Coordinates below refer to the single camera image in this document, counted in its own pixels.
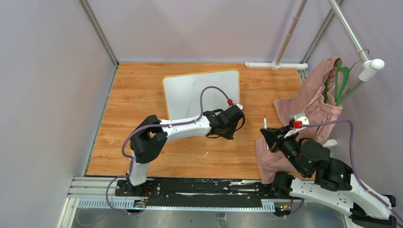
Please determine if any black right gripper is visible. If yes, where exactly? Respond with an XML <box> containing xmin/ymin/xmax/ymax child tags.
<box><xmin>261</xmin><ymin>124</ymin><xmax>307</xmax><ymax>176</ymax></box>

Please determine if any green capped white marker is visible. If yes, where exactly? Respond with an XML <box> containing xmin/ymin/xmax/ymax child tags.
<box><xmin>264</xmin><ymin>117</ymin><xmax>270</xmax><ymax>152</ymax></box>

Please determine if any yellow framed whiteboard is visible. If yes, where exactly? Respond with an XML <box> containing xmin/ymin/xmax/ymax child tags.
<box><xmin>162</xmin><ymin>69</ymin><xmax>240</xmax><ymax>120</ymax></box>

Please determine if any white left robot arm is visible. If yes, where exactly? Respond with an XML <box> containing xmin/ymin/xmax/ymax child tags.
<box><xmin>126</xmin><ymin>104</ymin><xmax>245</xmax><ymax>196</ymax></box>

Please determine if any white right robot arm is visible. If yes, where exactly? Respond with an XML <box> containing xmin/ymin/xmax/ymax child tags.
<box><xmin>260</xmin><ymin>126</ymin><xmax>398</xmax><ymax>228</ymax></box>

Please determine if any pink cloth garment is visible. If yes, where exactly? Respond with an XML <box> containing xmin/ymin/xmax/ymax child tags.
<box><xmin>255</xmin><ymin>56</ymin><xmax>344</xmax><ymax>185</ymax></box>

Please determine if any white rack base foot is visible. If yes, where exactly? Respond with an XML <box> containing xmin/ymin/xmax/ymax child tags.
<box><xmin>245</xmin><ymin>62</ymin><xmax>308</xmax><ymax>71</ymax></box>

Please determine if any green clothes hanger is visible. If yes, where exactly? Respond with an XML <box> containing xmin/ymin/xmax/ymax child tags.
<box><xmin>323</xmin><ymin>57</ymin><xmax>351</xmax><ymax>106</ymax></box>

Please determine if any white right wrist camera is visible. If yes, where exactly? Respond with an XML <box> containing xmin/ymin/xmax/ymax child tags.
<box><xmin>284</xmin><ymin>112</ymin><xmax>309</xmax><ymax>138</ymax></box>

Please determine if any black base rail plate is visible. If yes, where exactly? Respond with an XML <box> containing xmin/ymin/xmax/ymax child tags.
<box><xmin>113</xmin><ymin>177</ymin><xmax>300</xmax><ymax>211</ymax></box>

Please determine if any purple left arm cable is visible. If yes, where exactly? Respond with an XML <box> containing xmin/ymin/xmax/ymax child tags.
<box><xmin>106</xmin><ymin>85</ymin><xmax>234</xmax><ymax>217</ymax></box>

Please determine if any silver clothes rail pole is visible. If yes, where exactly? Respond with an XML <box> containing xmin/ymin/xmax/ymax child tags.
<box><xmin>328</xmin><ymin>0</ymin><xmax>385</xmax><ymax>102</ymax></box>

